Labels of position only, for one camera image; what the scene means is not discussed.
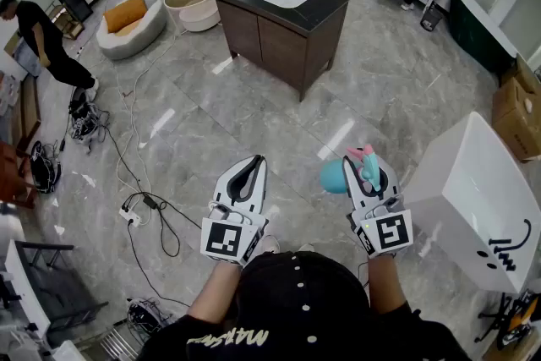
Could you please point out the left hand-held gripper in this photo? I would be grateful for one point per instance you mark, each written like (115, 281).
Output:
(230, 239)

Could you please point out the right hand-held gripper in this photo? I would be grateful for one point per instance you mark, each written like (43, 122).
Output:
(391, 230)

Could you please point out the person's right forearm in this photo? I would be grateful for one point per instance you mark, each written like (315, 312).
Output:
(386, 283)

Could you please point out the person's left forearm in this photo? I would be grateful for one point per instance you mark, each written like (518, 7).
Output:
(213, 291)

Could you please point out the person's white shoe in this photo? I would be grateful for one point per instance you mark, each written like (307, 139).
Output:
(270, 244)

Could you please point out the white rectangular basin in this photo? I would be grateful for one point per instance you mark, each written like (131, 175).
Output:
(473, 198)

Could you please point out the white power strip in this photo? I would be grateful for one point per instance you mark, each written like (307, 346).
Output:
(129, 216)

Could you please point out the person's black shirt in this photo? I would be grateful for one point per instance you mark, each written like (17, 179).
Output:
(304, 308)

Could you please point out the cardboard box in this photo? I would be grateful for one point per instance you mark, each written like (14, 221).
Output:
(517, 122)
(524, 72)

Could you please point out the black mesh trash bin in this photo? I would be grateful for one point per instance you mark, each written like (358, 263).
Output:
(431, 19)

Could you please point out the round wooden tub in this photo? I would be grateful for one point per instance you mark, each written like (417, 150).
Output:
(198, 8)

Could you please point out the white chair orange cushion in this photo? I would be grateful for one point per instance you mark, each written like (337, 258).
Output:
(135, 34)

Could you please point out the green bathtub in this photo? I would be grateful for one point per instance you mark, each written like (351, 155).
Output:
(477, 29)

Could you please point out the black orange stand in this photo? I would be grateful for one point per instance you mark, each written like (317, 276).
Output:
(515, 319)

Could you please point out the black metal cart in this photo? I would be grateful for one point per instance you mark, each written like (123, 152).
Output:
(55, 287)

